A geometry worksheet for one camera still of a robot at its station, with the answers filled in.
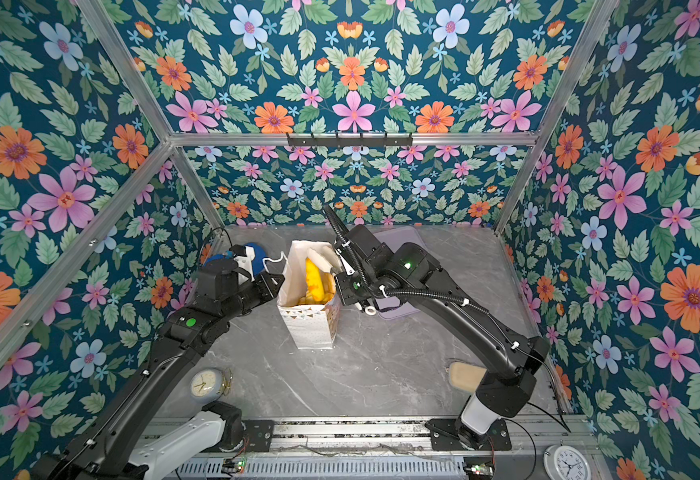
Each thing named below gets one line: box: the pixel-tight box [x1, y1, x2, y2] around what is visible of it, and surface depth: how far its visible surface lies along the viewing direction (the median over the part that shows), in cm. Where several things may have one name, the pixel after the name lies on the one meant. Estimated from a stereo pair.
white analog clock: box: [543, 439, 592, 480], surface depth 68 cm
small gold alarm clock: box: [189, 367, 233, 402], surface depth 80 cm
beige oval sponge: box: [449, 362, 487, 393], surface depth 82 cm
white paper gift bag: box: [277, 240, 342, 349], surface depth 75 cm
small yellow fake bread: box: [305, 257, 324, 302], surface depth 78 cm
